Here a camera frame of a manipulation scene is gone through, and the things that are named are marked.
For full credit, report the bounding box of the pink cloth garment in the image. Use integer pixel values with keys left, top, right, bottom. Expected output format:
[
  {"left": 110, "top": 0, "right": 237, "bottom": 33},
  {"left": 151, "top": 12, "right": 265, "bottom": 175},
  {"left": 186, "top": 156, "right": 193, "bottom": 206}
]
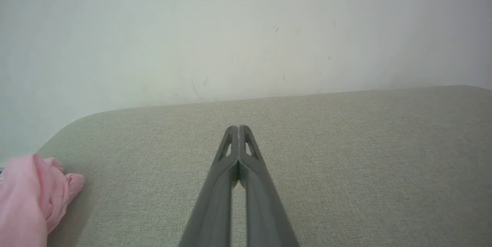
[{"left": 0, "top": 154, "right": 85, "bottom": 247}]

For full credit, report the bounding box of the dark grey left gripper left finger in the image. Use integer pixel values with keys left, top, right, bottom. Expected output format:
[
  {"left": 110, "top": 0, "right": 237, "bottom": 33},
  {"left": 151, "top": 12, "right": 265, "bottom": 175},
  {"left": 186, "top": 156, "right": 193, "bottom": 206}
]
[{"left": 179, "top": 125, "right": 240, "bottom": 247}]

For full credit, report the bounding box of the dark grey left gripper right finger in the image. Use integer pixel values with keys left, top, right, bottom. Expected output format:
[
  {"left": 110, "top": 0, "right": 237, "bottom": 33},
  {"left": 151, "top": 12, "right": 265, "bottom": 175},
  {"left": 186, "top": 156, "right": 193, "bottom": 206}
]
[{"left": 238, "top": 125, "right": 300, "bottom": 247}]

